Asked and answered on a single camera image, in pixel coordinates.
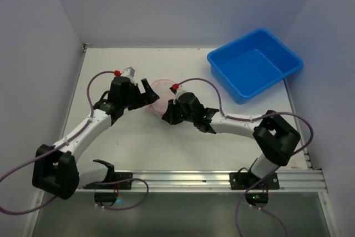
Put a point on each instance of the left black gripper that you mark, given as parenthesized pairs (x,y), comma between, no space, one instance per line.
(139,95)

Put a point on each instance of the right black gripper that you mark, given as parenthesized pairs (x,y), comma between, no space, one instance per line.
(172,112)

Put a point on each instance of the white mesh laundry bag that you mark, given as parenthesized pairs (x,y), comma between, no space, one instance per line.
(162,88)

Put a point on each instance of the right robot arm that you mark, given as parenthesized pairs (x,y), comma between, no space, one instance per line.
(276,138)

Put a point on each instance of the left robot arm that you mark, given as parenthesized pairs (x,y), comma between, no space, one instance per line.
(56,171)

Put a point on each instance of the blue plastic bin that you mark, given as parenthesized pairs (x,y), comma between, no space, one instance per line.
(251,64)

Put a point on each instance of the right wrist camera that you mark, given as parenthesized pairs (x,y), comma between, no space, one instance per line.
(177,90)

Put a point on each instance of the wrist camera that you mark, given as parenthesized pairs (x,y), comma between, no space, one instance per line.
(128,73)
(177,90)

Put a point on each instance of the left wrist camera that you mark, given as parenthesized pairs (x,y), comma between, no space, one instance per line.
(128,73)

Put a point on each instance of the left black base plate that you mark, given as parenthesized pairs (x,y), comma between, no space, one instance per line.
(116,176)

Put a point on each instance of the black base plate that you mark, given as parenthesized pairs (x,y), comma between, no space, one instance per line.
(243,179)
(116,176)

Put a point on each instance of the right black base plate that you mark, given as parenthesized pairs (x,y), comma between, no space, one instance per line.
(243,179)

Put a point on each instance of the aluminium mounting rail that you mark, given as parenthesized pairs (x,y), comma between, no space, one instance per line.
(214,181)

